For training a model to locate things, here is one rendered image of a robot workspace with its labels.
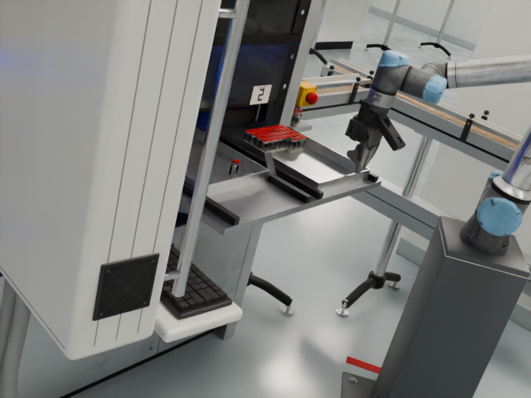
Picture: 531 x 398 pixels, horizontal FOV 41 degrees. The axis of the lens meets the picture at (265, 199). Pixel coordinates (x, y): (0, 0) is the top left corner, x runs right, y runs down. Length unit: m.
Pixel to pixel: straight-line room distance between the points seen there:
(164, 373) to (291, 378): 0.48
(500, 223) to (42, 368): 1.35
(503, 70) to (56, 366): 1.52
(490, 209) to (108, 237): 1.15
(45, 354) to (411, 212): 1.62
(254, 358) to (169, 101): 1.74
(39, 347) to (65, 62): 1.10
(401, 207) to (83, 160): 2.08
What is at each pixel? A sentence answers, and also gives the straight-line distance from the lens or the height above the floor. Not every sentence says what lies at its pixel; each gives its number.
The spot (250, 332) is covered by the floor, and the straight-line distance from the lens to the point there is 2.85.
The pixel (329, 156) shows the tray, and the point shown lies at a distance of 2.23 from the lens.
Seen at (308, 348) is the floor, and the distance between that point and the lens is 2.86.
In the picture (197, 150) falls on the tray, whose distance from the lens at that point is 2.04.
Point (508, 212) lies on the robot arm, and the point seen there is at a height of 0.98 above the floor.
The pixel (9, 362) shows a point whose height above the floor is 0.55.
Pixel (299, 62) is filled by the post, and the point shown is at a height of 1.12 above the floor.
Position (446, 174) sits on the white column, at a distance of 3.59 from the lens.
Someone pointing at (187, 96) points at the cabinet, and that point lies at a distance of 1.14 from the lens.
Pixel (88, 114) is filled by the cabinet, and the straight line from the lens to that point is 1.11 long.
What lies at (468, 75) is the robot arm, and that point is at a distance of 2.08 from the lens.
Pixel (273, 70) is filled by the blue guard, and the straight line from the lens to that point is 2.22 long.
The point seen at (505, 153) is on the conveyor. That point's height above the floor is 0.91.
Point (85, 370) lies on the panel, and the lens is 2.29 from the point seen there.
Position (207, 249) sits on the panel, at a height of 0.48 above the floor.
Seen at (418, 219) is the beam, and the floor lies 0.49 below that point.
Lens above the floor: 1.65
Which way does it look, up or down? 25 degrees down
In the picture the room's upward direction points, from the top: 15 degrees clockwise
